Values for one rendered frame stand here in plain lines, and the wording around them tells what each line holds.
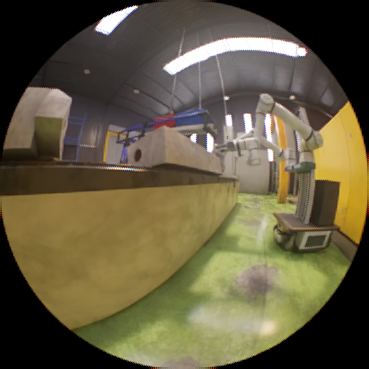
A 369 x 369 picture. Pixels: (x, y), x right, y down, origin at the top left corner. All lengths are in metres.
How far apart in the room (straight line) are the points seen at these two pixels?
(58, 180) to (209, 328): 0.88
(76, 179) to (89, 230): 0.15
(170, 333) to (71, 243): 0.62
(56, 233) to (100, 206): 0.17
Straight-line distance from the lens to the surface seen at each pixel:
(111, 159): 11.41
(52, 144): 0.42
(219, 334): 0.79
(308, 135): 1.26
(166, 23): 9.11
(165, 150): 0.54
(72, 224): 0.38
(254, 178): 6.89
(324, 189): 1.58
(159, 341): 0.76
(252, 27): 9.51
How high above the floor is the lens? 0.75
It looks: 4 degrees down
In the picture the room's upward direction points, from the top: 3 degrees clockwise
